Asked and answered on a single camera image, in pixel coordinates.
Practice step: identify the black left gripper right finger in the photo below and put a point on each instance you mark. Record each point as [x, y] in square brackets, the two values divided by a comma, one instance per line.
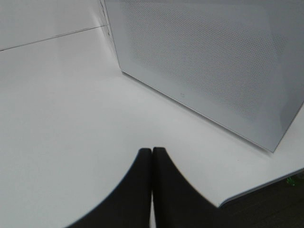
[176, 203]

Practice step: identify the white microwave door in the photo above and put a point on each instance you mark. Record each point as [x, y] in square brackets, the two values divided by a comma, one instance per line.
[239, 63]

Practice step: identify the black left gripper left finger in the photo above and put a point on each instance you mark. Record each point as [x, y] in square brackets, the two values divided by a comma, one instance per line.
[129, 204]

